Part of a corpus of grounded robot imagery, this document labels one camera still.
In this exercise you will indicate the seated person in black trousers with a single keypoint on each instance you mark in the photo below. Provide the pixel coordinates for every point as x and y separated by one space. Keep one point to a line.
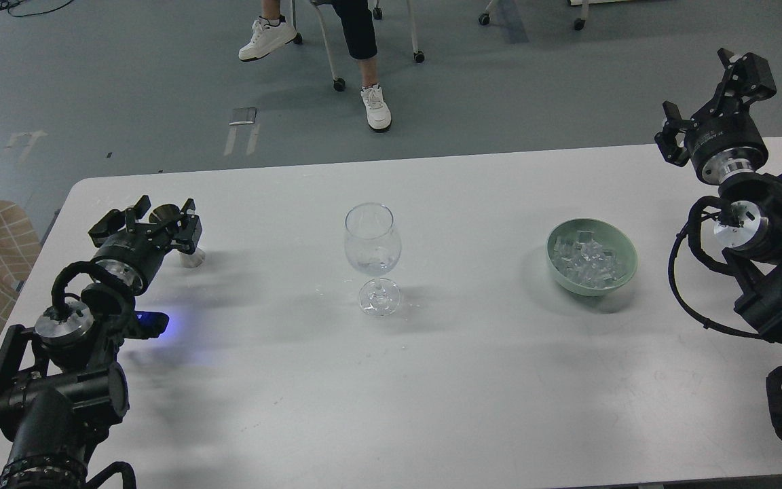
271 31

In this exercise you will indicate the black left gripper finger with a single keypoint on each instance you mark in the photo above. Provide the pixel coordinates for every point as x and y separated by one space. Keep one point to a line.
177 228
118 220

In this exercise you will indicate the pile of ice cubes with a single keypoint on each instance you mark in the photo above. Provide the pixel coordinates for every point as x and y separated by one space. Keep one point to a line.
585 261

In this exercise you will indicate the steel cocktail jigger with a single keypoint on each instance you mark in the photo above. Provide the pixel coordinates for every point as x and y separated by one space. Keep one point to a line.
188 261

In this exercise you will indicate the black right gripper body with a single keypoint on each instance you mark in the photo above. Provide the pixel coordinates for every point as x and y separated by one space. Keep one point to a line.
725 145

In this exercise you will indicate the green bowl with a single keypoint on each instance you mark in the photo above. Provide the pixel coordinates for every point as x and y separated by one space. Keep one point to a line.
610 236

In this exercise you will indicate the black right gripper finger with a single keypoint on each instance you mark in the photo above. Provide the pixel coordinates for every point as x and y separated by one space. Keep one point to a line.
747 79
677 136

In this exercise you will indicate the clear wine glass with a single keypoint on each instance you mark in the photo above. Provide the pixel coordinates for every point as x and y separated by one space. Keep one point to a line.
373 247

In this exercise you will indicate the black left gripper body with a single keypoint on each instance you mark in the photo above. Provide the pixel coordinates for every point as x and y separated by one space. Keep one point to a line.
134 257

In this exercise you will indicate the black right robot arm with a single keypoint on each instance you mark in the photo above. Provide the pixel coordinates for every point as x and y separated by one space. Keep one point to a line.
738 232

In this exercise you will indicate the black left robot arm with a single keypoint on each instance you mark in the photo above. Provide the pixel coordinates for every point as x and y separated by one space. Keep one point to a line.
61 385

